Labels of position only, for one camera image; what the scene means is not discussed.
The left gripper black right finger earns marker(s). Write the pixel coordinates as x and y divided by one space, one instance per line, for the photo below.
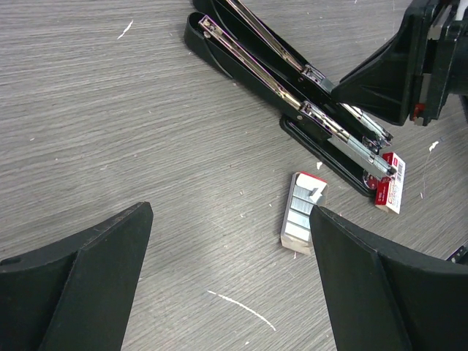
381 295

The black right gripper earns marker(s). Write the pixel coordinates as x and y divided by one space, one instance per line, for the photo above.
380 84

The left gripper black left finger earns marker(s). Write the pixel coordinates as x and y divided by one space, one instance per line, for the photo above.
76 293

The black stapler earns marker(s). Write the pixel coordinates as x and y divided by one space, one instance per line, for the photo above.
357 161
269 48

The red white staple box sleeve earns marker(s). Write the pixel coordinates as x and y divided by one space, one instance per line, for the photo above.
389 193

